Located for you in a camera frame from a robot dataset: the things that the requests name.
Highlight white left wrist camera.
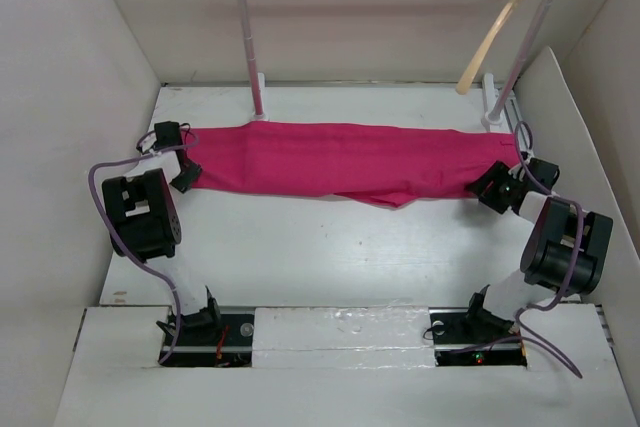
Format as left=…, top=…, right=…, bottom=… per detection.
left=136, top=132, right=157, bottom=155

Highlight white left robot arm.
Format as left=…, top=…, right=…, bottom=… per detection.
left=89, top=121, right=224, bottom=345

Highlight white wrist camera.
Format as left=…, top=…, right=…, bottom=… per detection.
left=136, top=132, right=157, bottom=155
left=508, top=150, right=533, bottom=181

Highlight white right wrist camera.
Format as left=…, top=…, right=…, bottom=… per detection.
left=508, top=150, right=533, bottom=181

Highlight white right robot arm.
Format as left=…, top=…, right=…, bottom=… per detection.
left=459, top=157, right=613, bottom=343

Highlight beige wooden hanger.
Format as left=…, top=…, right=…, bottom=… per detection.
left=455, top=0, right=522, bottom=95

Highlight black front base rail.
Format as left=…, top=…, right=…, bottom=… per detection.
left=159, top=307, right=527, bottom=369

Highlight pink trousers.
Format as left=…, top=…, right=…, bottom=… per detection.
left=189, top=121, right=518, bottom=208

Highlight aluminium side rail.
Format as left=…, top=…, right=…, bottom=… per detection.
left=503, top=91, right=534, bottom=157

